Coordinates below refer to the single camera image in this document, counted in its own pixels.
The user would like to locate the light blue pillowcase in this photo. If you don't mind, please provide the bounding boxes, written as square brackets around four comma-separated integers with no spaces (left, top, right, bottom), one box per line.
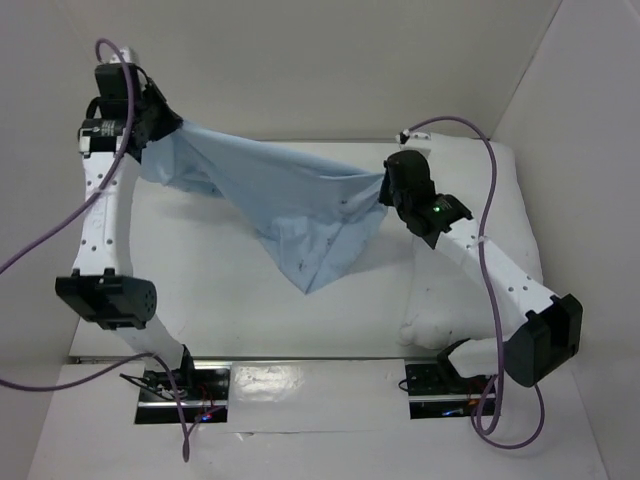
[141,122,387,294]

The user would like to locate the white pillow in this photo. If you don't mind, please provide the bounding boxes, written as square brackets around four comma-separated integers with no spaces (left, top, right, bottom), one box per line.
[399,133,543,350]

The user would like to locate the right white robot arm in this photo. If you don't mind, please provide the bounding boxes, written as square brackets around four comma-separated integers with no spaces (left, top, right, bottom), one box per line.
[379,150,583,392]

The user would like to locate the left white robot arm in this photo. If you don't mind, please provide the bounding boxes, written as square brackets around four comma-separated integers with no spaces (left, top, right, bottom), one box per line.
[55,62,198,399]

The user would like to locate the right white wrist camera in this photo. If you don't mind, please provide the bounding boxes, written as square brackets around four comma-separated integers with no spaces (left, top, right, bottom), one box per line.
[395,129,432,157]

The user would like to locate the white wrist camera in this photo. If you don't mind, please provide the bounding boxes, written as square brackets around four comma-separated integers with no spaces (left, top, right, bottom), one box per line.
[107,46,139,68]
[395,129,432,157]

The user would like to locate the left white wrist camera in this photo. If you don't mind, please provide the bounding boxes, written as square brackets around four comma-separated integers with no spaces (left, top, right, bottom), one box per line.
[107,46,139,68]

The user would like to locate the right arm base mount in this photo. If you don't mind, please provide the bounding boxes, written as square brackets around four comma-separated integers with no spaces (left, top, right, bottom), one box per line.
[398,360,489,420]

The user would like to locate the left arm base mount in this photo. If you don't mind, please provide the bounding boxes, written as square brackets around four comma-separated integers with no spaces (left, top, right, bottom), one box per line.
[120,362,231,425]

